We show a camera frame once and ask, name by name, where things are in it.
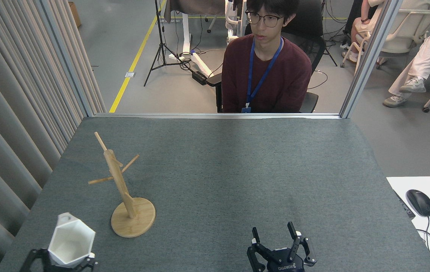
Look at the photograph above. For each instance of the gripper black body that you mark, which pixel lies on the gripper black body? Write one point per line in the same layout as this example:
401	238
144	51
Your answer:
285	262

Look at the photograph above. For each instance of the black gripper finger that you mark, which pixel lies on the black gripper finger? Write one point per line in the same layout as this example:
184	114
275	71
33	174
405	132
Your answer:
302	245
86	263
30	260
255	249

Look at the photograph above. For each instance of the white faceted cup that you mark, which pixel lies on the white faceted cup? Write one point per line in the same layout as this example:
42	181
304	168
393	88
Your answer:
69	241

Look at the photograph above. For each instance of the wooden cup rack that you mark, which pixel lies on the wooden cup rack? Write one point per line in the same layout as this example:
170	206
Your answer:
132	217

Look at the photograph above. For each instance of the black flat device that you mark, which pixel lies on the black flat device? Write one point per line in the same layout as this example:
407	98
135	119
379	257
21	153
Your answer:
406	206

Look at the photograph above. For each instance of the black computer mouse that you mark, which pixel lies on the black computer mouse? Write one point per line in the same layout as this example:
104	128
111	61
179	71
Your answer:
420	202

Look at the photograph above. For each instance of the grey pleated curtain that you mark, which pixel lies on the grey pleated curtain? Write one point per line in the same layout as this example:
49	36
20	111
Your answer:
7	113

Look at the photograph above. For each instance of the person in dark red top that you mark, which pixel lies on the person in dark red top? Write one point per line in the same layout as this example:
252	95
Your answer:
268	75

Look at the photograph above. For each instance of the black power strip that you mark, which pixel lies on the black power strip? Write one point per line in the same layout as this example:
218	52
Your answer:
199	77

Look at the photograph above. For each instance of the metal floor plate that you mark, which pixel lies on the metal floor plate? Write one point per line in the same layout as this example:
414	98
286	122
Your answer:
130	74

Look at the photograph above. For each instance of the black office chair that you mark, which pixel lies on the black office chair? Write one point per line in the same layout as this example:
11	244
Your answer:
313	34

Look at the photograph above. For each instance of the person in white trousers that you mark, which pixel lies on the person in white trousers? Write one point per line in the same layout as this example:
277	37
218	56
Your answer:
423	60

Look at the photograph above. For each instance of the black tripod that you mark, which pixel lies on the black tripod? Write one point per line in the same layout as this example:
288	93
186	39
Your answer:
160	45

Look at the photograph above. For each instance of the white stand on wheels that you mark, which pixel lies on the white stand on wheels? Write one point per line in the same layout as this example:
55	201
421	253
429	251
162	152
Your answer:
186	34

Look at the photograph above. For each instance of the person in beige chair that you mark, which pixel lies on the person in beige chair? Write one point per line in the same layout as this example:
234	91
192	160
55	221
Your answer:
358	26

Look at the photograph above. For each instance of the black-rimmed glasses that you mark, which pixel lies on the black-rimmed glasses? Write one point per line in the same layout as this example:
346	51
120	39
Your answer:
264	19

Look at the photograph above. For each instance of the beige chair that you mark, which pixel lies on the beige chair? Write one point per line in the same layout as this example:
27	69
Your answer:
407	34

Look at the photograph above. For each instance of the cardboard box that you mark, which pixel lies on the cardboard box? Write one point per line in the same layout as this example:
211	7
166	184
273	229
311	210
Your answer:
75	13

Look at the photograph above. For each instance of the silver frame rail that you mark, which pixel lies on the silver frame rail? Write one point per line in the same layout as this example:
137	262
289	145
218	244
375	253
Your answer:
200	115

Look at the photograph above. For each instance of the silver frame post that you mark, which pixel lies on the silver frame post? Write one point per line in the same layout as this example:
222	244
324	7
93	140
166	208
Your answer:
370	56
67	56

